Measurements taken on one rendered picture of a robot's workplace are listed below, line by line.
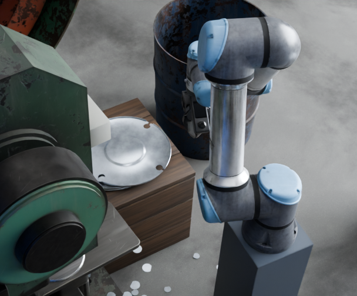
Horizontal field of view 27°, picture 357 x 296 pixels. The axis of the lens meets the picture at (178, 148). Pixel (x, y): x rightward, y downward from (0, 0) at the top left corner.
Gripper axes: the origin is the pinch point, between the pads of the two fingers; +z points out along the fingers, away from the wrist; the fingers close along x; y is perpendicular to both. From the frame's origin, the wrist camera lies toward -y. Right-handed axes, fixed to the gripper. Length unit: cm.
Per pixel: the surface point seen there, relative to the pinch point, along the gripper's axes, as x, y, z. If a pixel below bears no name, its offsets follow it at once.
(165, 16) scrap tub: -2, 55, -4
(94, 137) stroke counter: 40, -79, -92
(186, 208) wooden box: 4.8, -12.0, 21.1
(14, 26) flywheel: 50, -28, -73
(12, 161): 52, -91, -103
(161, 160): 12.2, -5.8, 2.1
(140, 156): 18.5, -3.7, 1.5
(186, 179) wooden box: 5.6, -12.1, 5.7
